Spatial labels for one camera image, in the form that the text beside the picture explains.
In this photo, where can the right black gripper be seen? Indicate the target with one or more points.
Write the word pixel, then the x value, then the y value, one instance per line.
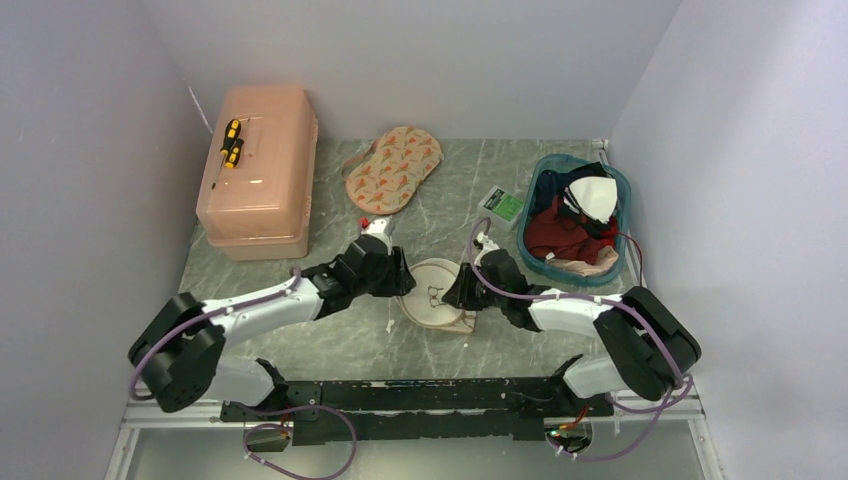
pixel 459 293

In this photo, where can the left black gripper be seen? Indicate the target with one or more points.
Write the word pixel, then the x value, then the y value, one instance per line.
pixel 400 280

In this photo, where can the white mesh laundry bag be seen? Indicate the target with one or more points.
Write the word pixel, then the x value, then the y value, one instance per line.
pixel 424 304

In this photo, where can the patterned beige oven mitt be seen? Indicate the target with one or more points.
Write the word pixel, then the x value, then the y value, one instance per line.
pixel 383 179

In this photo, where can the dark red bra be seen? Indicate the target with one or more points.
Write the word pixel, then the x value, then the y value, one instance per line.
pixel 568 235

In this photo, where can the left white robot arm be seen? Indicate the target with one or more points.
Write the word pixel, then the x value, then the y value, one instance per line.
pixel 179 358

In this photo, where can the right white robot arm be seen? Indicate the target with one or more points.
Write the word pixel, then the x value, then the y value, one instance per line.
pixel 645 349

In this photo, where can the green white small box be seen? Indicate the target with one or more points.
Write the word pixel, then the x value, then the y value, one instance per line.
pixel 502 208

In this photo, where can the navy blue cloth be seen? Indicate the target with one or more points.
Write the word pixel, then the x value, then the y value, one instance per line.
pixel 550 184

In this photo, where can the pink plastic storage box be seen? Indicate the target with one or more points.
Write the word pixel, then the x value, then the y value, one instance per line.
pixel 260 210

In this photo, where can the beige pink cloth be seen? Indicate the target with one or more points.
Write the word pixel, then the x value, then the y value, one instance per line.
pixel 606 260

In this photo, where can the yellow black screwdriver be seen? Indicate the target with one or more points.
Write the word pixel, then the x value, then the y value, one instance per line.
pixel 231 135
pixel 230 156

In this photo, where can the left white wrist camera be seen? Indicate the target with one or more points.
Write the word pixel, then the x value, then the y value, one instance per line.
pixel 380 228

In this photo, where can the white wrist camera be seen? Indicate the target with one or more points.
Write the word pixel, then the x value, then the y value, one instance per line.
pixel 380 228
pixel 482 245

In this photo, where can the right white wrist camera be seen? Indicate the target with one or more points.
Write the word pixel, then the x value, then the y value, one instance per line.
pixel 482 245

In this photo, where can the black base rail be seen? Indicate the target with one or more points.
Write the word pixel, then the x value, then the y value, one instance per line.
pixel 521 408

